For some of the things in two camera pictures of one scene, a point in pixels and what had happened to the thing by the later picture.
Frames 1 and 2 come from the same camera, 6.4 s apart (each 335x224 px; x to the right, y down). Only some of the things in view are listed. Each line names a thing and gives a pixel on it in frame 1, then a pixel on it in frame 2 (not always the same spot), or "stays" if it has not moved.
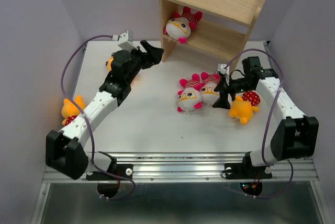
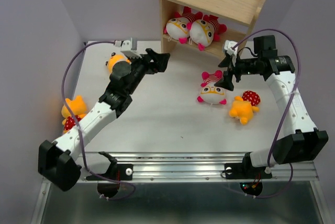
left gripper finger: [146, 65] to [152, 70]
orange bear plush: [70, 110] stays
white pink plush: [208, 95] stays
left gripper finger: [154, 54] to [159, 60]
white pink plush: [179, 26] stays
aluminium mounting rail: [197, 167] stays
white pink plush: [191, 96] to [203, 32]
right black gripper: [224, 88] to [227, 82]
